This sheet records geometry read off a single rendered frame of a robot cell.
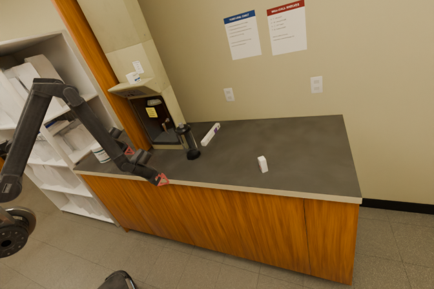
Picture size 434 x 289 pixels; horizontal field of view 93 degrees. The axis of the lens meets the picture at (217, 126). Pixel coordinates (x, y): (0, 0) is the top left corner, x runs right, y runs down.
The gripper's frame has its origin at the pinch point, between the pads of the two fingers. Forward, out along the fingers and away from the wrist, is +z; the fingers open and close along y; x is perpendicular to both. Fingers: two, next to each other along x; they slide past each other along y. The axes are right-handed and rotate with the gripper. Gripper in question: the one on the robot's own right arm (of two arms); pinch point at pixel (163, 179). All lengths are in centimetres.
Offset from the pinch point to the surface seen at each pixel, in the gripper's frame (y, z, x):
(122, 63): 43, -39, -51
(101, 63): 56, -47, -47
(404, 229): -93, 151, -40
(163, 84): 25, -17, -51
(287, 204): -51, 41, -17
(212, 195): -9.6, 31.5, -2.7
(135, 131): 58, -3, -19
